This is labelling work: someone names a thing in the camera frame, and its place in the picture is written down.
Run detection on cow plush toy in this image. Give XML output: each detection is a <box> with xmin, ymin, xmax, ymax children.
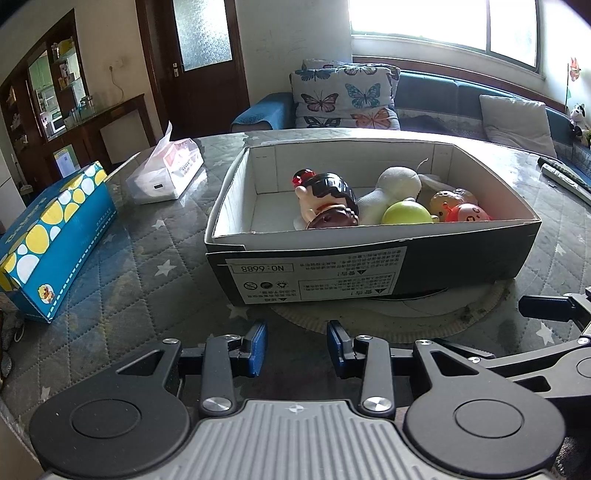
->
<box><xmin>567</xmin><ymin>103</ymin><xmax>591</xmax><ymax>149</ymax></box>

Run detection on blue dotted tissue box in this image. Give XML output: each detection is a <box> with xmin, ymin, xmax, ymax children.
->
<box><xmin>0</xmin><ymin>161</ymin><xmax>117</xmax><ymax>323</ymax></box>

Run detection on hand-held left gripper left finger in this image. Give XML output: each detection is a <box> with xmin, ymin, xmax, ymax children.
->
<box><xmin>113</xmin><ymin>320</ymin><xmax>269</xmax><ymax>419</ymax></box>

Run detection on black-haired doll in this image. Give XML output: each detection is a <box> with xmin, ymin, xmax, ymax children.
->
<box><xmin>292</xmin><ymin>169</ymin><xmax>360</xmax><ymax>230</ymax></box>

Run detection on dark wooden cabinet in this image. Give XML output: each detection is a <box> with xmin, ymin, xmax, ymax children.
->
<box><xmin>0</xmin><ymin>8</ymin><xmax>160</xmax><ymax>186</ymax></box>

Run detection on white plush toy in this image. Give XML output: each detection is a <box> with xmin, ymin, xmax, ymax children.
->
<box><xmin>358</xmin><ymin>159</ymin><xmax>445</xmax><ymax>226</ymax></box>

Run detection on dark wooden door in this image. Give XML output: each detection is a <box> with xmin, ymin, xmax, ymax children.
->
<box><xmin>135</xmin><ymin>0</ymin><xmax>250</xmax><ymax>139</ymax></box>

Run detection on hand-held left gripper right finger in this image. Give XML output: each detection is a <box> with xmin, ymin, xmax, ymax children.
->
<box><xmin>325</xmin><ymin>320</ymin><xmax>497</xmax><ymax>419</ymax></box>

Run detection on round white mat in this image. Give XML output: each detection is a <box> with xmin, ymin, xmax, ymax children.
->
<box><xmin>270</xmin><ymin>277</ymin><xmax>516</xmax><ymax>345</ymax></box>

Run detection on grey remote control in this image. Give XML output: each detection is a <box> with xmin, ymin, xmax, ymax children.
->
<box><xmin>541</xmin><ymin>165</ymin><xmax>591</xmax><ymax>206</ymax></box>

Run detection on brown round toy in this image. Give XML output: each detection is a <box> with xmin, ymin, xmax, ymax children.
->
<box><xmin>429</xmin><ymin>188</ymin><xmax>479</xmax><ymax>217</ymax></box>

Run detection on grey cardboard box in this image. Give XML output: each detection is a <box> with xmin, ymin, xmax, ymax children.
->
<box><xmin>204</xmin><ymin>141</ymin><xmax>542</xmax><ymax>306</ymax></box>

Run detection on colourful pinwheel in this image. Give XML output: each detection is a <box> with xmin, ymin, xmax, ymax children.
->
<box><xmin>564</xmin><ymin>57</ymin><xmax>581</xmax><ymax>99</ymax></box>

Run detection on white pillow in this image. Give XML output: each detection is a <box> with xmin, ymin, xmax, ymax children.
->
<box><xmin>479</xmin><ymin>95</ymin><xmax>559</xmax><ymax>158</ymax></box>

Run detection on butterfly print pillow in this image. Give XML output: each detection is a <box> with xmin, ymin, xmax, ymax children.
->
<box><xmin>290</xmin><ymin>65</ymin><xmax>402</xmax><ymax>132</ymax></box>
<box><xmin>302</xmin><ymin>58</ymin><xmax>402</xmax><ymax>84</ymax></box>

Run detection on white tissue pack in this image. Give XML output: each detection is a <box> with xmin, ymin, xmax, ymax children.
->
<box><xmin>125</xmin><ymin>121</ymin><xmax>205</xmax><ymax>205</ymax></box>

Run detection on red octopus toy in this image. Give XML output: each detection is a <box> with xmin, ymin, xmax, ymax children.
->
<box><xmin>442</xmin><ymin>204</ymin><xmax>494</xmax><ymax>223</ymax></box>

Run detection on green round toy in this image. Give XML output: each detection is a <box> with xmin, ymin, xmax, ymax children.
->
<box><xmin>381</xmin><ymin>198</ymin><xmax>435</xmax><ymax>226</ymax></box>

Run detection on window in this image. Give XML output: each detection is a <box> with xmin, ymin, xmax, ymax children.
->
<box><xmin>346</xmin><ymin>0</ymin><xmax>546</xmax><ymax>75</ymax></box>

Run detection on black remote control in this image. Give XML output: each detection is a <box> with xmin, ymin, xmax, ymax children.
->
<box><xmin>537</xmin><ymin>157</ymin><xmax>591</xmax><ymax>191</ymax></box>

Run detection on grey quilted desktop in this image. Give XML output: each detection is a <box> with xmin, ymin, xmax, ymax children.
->
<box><xmin>0</xmin><ymin>129</ymin><xmax>591</xmax><ymax>480</ymax></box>

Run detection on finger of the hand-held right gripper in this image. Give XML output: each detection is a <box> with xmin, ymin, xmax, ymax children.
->
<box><xmin>518</xmin><ymin>285</ymin><xmax>591</xmax><ymax>334</ymax></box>
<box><xmin>438</xmin><ymin>336</ymin><xmax>591</xmax><ymax>403</ymax></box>

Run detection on blue sofa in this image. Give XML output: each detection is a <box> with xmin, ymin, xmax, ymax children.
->
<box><xmin>231</xmin><ymin>69</ymin><xmax>591</xmax><ymax>160</ymax></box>

